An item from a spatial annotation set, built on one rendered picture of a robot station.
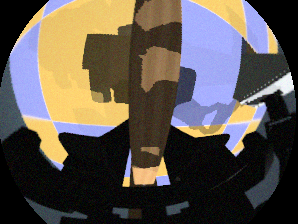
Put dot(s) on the wooden rail with metal hooks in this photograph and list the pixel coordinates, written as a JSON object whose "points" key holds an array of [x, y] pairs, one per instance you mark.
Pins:
{"points": [[154, 70]]}

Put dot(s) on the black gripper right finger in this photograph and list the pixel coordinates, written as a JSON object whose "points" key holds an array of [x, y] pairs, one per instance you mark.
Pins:
{"points": [[181, 149]]}

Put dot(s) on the wooden post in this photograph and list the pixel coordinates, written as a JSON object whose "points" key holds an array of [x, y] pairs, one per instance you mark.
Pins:
{"points": [[135, 213]]}

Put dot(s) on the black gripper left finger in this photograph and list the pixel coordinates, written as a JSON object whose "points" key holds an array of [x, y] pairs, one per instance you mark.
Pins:
{"points": [[113, 148]]}

